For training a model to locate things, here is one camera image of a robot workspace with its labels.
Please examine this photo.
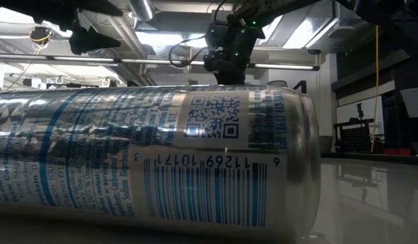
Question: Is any blue silver Red Bull can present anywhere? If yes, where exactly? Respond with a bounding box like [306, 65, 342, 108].
[0, 84, 322, 243]

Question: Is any grey angled panel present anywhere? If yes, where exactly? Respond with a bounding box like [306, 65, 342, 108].
[400, 87, 418, 119]

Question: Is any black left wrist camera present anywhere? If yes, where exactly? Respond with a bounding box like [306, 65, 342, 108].
[69, 32, 84, 55]

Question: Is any white wall board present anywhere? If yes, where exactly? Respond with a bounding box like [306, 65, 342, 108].
[335, 96, 385, 136]

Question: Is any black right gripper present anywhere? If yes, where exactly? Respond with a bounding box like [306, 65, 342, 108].
[204, 49, 252, 85]

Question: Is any overhead light bar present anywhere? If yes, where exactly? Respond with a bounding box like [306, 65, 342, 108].
[0, 53, 320, 72]

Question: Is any black equipment cart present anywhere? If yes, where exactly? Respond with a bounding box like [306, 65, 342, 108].
[333, 102, 375, 154]

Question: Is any grey bin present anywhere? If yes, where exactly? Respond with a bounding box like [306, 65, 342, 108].
[319, 135, 335, 154]

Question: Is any small silver round duct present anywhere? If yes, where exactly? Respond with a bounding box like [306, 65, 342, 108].
[129, 0, 156, 22]

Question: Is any yellow black cord reel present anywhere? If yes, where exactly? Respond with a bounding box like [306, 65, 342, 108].
[28, 25, 54, 47]

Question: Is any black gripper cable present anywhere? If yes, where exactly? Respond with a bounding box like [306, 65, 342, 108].
[168, 33, 213, 68]

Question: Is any red crate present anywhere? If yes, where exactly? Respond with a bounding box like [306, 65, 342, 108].
[383, 147, 413, 157]

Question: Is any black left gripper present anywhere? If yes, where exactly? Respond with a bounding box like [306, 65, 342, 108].
[32, 0, 123, 50]

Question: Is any ceiling light fixture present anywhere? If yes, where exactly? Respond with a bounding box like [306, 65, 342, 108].
[135, 31, 209, 48]

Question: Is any grey rectangular air duct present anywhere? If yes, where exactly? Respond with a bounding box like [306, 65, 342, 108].
[327, 0, 360, 39]

